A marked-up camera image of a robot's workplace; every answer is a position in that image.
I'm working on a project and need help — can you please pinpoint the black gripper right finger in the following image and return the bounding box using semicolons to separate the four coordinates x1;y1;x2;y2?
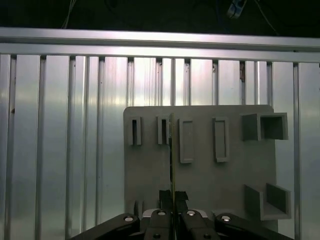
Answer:
175;191;291;240

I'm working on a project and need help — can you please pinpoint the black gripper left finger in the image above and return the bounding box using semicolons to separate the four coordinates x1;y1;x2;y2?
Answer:
71;190;174;240

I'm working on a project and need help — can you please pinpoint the green RAM stick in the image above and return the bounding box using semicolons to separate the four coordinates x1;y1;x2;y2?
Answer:
168;112;177;240

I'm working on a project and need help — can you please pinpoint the grey parts rack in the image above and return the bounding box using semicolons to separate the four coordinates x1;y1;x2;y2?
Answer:
123;104;293;240

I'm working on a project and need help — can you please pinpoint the pale blue white clip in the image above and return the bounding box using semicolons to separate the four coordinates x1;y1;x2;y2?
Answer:
225;0;249;20

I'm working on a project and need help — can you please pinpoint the thin white cable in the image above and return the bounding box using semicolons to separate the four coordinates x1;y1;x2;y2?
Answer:
254;0;280;35
60;0;77;29

